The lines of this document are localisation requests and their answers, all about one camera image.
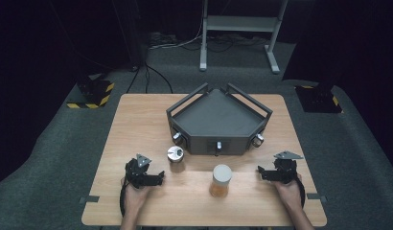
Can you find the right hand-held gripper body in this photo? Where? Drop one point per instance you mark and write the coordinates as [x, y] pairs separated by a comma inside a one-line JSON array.
[[285, 171]]

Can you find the grey tape piece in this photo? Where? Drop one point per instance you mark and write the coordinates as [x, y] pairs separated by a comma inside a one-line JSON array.
[[316, 196], [89, 199]]

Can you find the person's right hand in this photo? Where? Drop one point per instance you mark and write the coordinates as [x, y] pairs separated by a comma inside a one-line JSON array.
[[288, 195]]

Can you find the black yellow striped base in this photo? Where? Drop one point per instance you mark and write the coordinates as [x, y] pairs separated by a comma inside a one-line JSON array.
[[95, 92]]

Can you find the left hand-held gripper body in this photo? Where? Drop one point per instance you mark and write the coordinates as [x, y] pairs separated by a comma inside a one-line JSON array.
[[135, 172]]

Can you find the white lid spice jar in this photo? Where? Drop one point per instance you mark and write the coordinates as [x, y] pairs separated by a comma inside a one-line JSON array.
[[221, 175]]

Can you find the person's left hand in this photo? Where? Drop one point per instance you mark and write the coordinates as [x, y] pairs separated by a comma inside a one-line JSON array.
[[134, 197]]

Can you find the grey metal stand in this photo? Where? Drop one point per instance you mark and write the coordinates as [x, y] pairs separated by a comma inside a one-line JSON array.
[[239, 24]]

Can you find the silver lid spice jar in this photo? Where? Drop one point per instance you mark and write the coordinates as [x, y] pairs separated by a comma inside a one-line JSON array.
[[175, 154]]

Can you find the dark grey corner rack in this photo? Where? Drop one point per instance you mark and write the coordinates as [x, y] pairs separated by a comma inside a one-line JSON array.
[[217, 115]]

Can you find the black base with yellow edge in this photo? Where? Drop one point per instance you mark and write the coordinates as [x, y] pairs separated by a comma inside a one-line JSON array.
[[317, 99]]

